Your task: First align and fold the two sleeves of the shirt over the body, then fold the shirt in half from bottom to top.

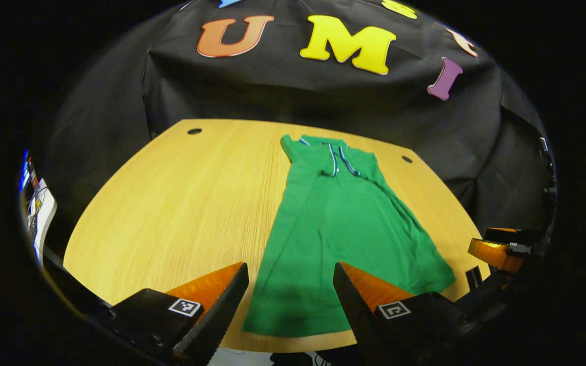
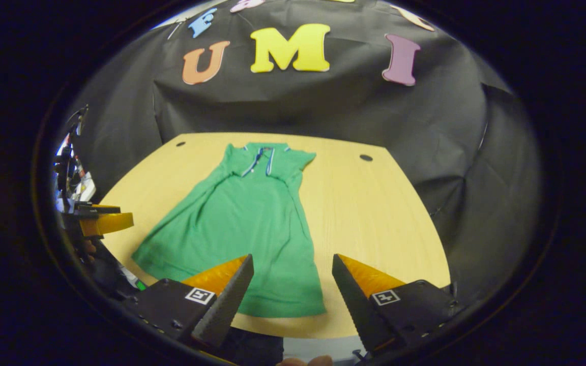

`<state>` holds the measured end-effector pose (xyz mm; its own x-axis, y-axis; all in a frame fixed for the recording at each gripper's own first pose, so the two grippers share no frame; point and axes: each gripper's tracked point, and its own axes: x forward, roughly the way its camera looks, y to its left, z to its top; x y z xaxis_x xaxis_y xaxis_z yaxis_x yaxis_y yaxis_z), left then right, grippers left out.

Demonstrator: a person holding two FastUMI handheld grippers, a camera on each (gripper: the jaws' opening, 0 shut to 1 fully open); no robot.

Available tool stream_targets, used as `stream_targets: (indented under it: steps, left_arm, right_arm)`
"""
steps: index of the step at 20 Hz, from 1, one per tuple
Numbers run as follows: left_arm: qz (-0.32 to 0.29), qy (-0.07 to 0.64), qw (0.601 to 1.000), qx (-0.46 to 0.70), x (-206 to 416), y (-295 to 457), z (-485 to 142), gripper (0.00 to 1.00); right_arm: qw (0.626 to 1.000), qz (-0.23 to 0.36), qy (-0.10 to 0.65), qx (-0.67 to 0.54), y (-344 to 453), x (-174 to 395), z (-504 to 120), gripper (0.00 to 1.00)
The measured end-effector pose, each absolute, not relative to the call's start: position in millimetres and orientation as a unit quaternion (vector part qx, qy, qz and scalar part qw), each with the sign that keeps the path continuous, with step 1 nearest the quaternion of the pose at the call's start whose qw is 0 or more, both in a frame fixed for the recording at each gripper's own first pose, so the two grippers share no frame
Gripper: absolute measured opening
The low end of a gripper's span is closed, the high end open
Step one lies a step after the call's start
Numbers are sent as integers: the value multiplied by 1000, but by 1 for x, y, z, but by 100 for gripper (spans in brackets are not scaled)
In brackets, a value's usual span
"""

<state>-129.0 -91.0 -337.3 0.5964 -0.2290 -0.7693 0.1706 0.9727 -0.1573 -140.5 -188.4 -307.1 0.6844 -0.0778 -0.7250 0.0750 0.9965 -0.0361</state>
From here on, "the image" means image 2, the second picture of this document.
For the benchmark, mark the person's dark trousers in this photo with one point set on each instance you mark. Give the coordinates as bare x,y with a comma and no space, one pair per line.
252,348

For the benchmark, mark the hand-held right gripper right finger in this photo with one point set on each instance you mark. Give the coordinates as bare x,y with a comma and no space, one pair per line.
356,305

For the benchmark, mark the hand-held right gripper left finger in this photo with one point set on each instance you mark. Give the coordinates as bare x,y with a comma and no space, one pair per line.
227,305

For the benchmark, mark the green T-shirt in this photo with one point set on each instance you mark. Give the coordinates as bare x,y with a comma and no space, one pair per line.
252,223

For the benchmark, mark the white side desk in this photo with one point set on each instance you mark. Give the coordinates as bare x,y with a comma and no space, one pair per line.
88,188

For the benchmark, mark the black backdrop cloth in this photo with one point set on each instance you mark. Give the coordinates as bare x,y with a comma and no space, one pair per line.
323,107

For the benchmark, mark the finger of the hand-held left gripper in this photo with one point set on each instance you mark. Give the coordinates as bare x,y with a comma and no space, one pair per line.
105,223

